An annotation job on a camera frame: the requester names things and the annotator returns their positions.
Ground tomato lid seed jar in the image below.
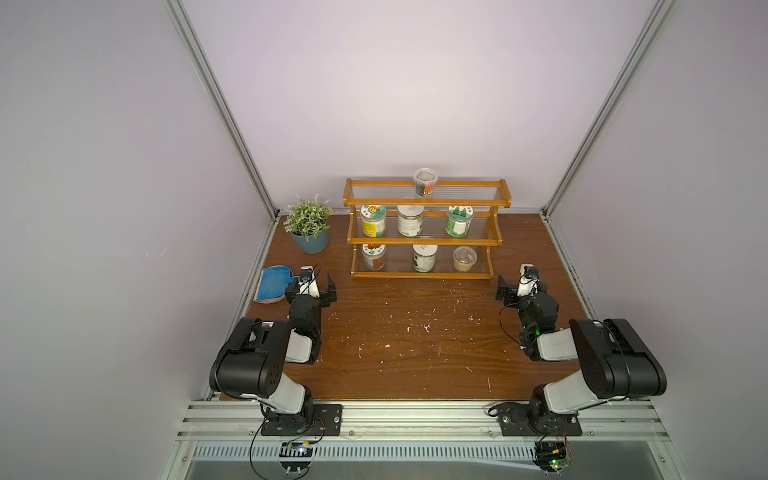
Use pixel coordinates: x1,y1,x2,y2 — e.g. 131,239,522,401
361,243,387,271

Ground green tree lid seed jar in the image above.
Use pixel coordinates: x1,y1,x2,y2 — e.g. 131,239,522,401
445,205,474,238

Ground sunflower lid seed jar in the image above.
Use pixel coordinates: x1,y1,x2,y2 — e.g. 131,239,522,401
360,204,387,238

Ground white lid seed jar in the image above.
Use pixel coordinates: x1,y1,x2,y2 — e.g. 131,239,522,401
397,205,425,238

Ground small clear cup dark contents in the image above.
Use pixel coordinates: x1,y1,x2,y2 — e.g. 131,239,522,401
413,167,438,198

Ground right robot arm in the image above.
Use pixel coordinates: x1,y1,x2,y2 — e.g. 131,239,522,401
496,266,667,431

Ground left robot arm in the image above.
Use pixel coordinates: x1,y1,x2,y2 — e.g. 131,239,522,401
209,267,337,428

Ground white label jar bottom shelf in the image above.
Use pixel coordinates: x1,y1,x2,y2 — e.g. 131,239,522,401
412,244,439,273

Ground orange wooden three-tier shelf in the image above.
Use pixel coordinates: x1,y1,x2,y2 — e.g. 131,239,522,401
343,179,512,280

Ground blue dustpan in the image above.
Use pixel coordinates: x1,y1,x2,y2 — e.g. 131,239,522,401
253,265,295,304

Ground small yellow clear-lid cup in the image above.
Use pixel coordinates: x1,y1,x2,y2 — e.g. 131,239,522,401
453,245,478,273

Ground potted green plant blue pot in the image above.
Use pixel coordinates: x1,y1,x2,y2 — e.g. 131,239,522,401
283,195,333,255

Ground left controller board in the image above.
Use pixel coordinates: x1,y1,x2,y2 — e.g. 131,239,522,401
278,441,314,479

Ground controller board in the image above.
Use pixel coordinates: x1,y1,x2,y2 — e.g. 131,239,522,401
278,441,314,479
533,442,572,474

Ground right controller board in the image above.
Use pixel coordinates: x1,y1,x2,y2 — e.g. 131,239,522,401
533,442,572,474

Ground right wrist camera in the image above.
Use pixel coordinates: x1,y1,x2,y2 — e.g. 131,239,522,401
517,264,540,297

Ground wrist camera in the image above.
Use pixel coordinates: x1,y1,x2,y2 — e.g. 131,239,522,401
517,264,540,297
297,266,320,298

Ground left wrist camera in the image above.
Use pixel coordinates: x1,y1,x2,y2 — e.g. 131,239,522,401
297,266,320,298

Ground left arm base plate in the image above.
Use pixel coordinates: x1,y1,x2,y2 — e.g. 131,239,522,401
260,403,343,437

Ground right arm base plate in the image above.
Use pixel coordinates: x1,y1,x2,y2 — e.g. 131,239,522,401
489,402,583,437

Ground aluminium front rail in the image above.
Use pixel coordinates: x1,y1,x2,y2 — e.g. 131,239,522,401
160,400,689,479

